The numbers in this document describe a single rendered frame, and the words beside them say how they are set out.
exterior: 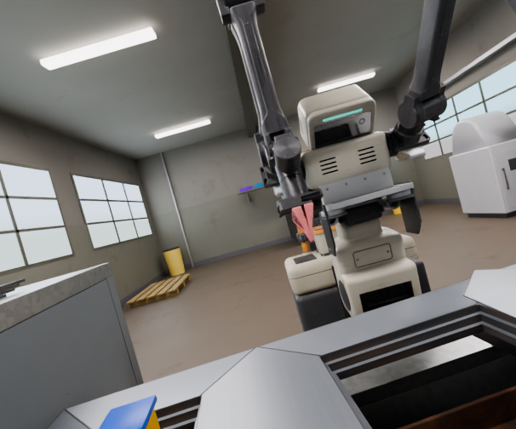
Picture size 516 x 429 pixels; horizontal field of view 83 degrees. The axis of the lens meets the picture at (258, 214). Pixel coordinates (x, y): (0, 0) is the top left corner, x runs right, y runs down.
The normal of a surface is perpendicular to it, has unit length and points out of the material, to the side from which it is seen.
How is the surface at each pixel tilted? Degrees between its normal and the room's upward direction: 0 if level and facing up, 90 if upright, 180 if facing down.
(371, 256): 98
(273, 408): 0
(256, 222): 90
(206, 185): 90
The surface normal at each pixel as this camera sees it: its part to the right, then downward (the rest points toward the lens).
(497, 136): -0.04, -0.29
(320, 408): -0.27, -0.96
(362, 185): -0.02, 0.03
